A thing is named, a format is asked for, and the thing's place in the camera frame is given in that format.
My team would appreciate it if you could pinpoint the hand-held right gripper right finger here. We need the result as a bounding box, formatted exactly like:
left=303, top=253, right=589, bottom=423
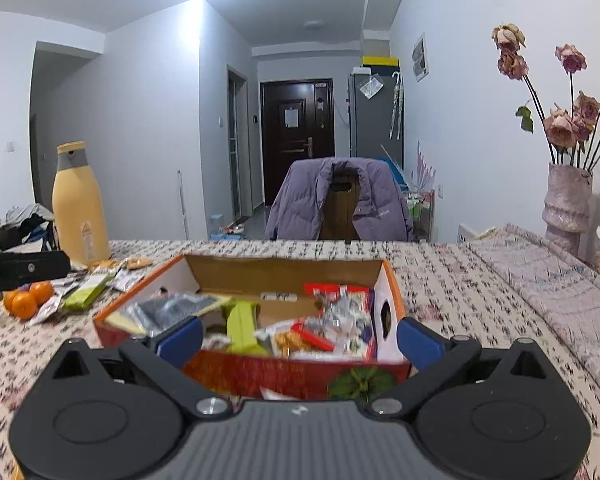
left=370, top=316, right=552, bottom=420

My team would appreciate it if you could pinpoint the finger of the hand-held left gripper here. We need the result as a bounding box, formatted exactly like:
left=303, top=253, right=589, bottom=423
left=0, top=251, right=72, bottom=292

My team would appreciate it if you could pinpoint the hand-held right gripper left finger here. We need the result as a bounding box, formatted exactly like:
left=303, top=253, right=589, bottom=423
left=49, top=316, right=233, bottom=420

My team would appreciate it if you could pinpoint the dark grey snack packet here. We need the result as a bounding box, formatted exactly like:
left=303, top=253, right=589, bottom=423
left=129, top=294, right=233, bottom=338

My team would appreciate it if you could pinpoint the yellow snack packet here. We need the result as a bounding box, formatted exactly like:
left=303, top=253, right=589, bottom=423
left=104, top=307, right=148, bottom=337

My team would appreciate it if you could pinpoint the large green snack packet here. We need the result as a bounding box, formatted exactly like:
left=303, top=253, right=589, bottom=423
left=226, top=300, right=272, bottom=358

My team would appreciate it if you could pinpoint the pile of assorted snacks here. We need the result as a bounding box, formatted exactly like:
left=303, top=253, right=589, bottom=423
left=252, top=282, right=378, bottom=362

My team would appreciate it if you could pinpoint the orange cardboard box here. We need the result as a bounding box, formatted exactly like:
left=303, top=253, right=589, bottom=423
left=92, top=254, right=412, bottom=408

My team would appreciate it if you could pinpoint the orange fruit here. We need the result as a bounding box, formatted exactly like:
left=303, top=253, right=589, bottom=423
left=30, top=281, right=56, bottom=306
left=4, top=290, right=38, bottom=322

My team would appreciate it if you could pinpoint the white snack packet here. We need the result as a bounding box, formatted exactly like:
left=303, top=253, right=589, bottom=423
left=27, top=295, right=63, bottom=325
left=107, top=269, right=143, bottom=293
left=52, top=277, right=81, bottom=298

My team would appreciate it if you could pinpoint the pile of clothes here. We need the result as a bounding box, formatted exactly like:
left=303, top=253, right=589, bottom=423
left=0, top=203, right=56, bottom=252

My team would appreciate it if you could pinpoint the small green snack packet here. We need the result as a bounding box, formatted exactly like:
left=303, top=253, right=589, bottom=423
left=62, top=266, right=123, bottom=311

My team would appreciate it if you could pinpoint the yellow bottle with grey cap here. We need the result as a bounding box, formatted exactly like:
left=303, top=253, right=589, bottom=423
left=51, top=141, right=112, bottom=267

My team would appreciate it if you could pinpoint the storage rack with bottles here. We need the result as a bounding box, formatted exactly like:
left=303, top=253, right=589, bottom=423
left=402, top=189, right=436, bottom=242

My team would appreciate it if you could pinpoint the pink patterned cloth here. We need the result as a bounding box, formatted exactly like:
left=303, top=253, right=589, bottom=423
left=467, top=222, right=600, bottom=401

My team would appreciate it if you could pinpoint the wooden chair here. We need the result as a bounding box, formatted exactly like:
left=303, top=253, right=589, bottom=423
left=317, top=167, right=362, bottom=241

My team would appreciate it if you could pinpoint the pink paper decoration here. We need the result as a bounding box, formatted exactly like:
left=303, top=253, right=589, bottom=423
left=414, top=140, right=437, bottom=191

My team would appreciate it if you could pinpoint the purple padded jacket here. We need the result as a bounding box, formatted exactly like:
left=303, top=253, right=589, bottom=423
left=264, top=156, right=415, bottom=243

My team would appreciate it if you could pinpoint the pink ceramic vase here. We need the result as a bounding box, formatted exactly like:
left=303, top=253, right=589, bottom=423
left=541, top=161, right=595, bottom=261

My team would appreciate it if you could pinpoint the grey interior door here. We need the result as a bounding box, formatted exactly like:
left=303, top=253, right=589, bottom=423
left=226, top=64, right=257, bottom=221

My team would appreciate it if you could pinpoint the dark brown entrance door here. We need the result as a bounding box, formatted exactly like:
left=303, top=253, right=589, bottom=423
left=260, top=79, right=336, bottom=206

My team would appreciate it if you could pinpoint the grey refrigerator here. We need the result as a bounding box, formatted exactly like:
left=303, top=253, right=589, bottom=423
left=348, top=71, right=405, bottom=161

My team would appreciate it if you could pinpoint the white folded umbrella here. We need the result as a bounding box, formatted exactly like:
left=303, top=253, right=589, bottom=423
left=389, top=71, right=405, bottom=141

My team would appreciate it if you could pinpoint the dried pink rose bouquet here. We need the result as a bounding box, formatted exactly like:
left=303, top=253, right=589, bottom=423
left=491, top=22, right=600, bottom=168

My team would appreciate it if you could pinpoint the yellow and black box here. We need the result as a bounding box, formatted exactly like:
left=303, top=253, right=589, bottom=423
left=361, top=55, right=400, bottom=75

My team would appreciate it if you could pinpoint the white wall heater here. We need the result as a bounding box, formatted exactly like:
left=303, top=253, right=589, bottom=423
left=457, top=224, right=496, bottom=243

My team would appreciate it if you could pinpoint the wall poster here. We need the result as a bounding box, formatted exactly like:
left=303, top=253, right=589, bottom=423
left=412, top=32, right=429, bottom=83

